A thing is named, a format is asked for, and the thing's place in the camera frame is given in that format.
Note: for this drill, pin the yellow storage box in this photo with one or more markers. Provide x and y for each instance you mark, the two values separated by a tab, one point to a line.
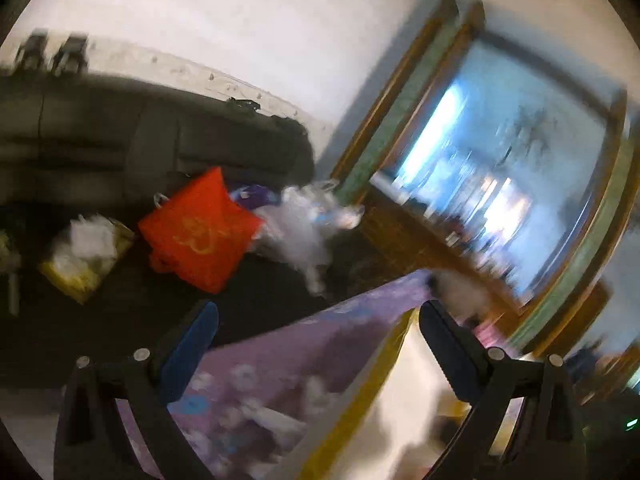
383	426

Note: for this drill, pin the clear plastic bags pile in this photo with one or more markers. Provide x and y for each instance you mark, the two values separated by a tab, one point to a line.
297	230

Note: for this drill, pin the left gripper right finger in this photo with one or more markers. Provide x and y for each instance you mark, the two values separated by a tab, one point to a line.
523	422

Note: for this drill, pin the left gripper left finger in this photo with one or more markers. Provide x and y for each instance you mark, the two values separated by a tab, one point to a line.
91	441

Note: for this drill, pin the black sofa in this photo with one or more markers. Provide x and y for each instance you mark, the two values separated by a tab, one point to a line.
105	145

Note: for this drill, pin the red tote bag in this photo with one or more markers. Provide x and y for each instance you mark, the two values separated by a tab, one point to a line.
200	234

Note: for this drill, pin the brown plush cushion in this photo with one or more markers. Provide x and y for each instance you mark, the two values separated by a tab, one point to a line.
462	297

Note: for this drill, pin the purple floral table cloth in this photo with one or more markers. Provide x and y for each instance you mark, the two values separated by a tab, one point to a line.
248	404

